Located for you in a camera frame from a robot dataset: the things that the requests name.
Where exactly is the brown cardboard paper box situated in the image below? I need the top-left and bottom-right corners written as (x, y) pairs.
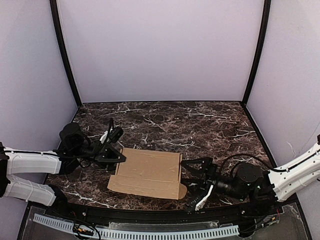
top-left (107, 148), bottom-right (187, 200)

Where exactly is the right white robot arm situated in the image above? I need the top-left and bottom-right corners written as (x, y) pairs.
top-left (181, 142), bottom-right (320, 211)

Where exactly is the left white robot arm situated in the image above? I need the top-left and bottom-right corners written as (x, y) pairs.
top-left (0, 120), bottom-right (126, 207)

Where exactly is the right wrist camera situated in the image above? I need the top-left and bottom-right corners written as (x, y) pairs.
top-left (184, 185), bottom-right (214, 213)

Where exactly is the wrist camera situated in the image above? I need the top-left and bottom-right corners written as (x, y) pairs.
top-left (184, 185), bottom-right (214, 213)
top-left (99, 118), bottom-right (124, 144)

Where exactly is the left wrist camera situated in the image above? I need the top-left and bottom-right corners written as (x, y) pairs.
top-left (99, 118), bottom-right (124, 144)

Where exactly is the black front rail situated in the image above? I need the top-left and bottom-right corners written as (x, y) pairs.
top-left (46, 188), bottom-right (284, 234)

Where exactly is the white slotted cable duct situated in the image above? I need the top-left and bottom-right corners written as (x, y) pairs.
top-left (33, 213), bottom-right (240, 240)

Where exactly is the right black frame post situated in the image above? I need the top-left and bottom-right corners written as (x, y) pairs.
top-left (241, 0), bottom-right (272, 107)

